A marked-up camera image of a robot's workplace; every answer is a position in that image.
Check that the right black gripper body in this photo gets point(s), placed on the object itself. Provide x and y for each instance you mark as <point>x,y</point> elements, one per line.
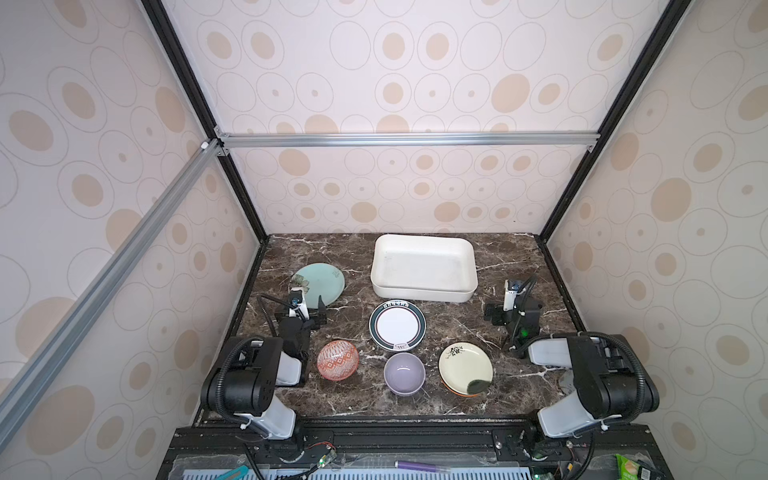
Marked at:
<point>516,311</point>

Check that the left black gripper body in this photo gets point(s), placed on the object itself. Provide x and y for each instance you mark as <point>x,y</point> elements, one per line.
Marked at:
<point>303,320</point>

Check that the red patterned bowl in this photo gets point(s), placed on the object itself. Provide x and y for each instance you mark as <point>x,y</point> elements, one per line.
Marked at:
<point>337,360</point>

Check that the light green floral plate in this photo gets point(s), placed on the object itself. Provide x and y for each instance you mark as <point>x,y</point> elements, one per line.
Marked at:
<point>319,281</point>

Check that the white plate green red rim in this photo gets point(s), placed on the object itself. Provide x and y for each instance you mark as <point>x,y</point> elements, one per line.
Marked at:
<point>397,325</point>

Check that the purple bowl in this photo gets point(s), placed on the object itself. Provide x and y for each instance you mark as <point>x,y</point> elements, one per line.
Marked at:
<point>404,374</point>

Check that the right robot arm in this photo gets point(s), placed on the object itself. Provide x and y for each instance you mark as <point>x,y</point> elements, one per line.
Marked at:
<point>610,385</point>

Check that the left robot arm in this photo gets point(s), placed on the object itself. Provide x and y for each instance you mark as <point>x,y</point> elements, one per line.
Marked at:
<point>241,384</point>

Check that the white plastic bin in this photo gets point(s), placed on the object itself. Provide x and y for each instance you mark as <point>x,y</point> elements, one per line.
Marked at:
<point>425,268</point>

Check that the cream plate with flower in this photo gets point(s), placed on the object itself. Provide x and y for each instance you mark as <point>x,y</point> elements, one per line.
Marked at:
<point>465,369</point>

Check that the purple pen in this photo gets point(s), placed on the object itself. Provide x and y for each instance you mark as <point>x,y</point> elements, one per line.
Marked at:
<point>421,467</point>

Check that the green snack packet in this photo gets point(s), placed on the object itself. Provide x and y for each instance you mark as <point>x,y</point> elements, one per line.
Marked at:
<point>631,470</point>

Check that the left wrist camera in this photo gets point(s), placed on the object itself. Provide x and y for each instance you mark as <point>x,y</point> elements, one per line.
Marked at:
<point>297,304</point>

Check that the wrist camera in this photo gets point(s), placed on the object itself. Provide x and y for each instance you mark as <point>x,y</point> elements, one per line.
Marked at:
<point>297,304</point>
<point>511,291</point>

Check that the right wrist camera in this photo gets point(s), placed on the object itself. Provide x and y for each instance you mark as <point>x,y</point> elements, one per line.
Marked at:
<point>511,291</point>

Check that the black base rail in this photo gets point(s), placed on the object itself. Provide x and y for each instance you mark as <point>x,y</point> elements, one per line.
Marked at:
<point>368,447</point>

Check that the horizontal aluminium frame bar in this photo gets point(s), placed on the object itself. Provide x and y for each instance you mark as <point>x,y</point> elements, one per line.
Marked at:
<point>422,139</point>

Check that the diagonal aluminium frame bar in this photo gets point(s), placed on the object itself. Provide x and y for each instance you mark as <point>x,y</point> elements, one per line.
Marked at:
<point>50,358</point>

